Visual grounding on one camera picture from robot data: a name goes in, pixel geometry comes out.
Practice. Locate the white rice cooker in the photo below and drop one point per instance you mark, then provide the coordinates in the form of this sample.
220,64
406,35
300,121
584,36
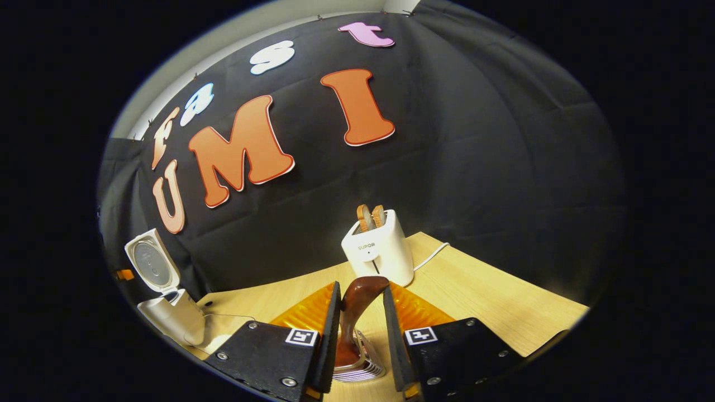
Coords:
173,318

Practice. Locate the toasted bread slice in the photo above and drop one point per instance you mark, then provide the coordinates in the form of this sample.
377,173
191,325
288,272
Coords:
365,219
379,215

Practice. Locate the brown wooden spoon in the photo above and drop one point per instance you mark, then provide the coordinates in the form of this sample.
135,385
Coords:
357,296

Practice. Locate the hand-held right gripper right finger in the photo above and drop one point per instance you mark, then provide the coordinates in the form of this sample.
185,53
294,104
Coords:
394,340

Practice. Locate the clear plastic container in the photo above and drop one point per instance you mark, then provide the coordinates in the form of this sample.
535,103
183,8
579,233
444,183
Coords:
223,326

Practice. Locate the white toaster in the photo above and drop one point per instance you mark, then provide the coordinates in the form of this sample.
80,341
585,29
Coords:
385,257

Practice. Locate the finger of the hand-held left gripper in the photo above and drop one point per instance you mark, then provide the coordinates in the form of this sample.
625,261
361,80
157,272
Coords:
125,274

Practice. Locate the black backdrop cloth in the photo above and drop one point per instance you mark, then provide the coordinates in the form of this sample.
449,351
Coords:
475,167

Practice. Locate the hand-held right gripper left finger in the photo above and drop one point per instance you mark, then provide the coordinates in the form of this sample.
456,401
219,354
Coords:
329,335

